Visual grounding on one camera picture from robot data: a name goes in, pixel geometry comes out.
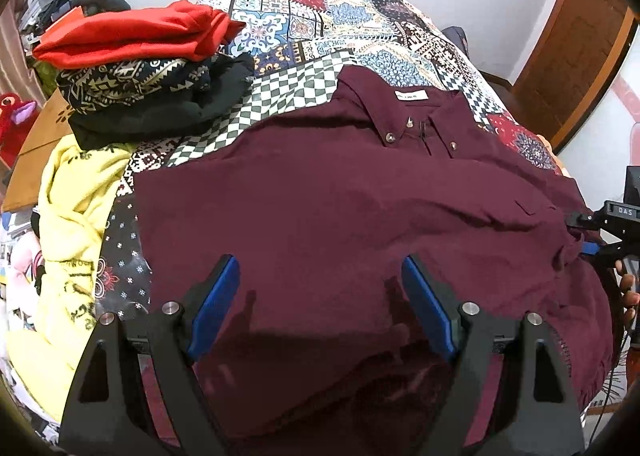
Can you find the pink soft toy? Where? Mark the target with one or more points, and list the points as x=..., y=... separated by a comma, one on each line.
x=20, y=266

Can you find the folded dark patterned garment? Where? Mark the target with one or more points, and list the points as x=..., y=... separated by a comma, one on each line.
x=125, y=80

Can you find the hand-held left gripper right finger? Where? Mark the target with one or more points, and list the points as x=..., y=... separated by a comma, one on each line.
x=429, y=308

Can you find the folded red garment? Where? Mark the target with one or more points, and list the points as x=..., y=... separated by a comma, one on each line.
x=125, y=33

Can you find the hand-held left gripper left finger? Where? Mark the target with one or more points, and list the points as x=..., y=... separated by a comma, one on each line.
x=215, y=308

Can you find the patchwork patterned bedsheet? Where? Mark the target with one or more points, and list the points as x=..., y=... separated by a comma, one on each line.
x=310, y=30

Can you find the brown cardboard box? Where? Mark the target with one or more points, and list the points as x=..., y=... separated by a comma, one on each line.
x=35, y=160

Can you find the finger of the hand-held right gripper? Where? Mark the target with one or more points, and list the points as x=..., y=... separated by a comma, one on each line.
x=602, y=253
x=587, y=222

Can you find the yellow printed garment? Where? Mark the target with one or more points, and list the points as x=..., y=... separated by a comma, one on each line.
x=75, y=216

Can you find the red plush toy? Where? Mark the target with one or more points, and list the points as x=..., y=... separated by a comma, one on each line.
x=12, y=120

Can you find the brown wooden door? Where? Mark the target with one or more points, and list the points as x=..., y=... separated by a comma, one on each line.
x=575, y=40

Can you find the folded black garment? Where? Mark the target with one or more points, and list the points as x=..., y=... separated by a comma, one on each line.
x=200, y=108

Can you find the person's right hand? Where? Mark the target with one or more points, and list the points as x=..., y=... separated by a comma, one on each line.
x=630, y=296

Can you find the dark blue object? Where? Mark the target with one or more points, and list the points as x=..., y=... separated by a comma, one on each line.
x=457, y=38

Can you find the maroon button-up shirt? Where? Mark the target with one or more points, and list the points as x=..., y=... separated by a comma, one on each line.
x=320, y=206

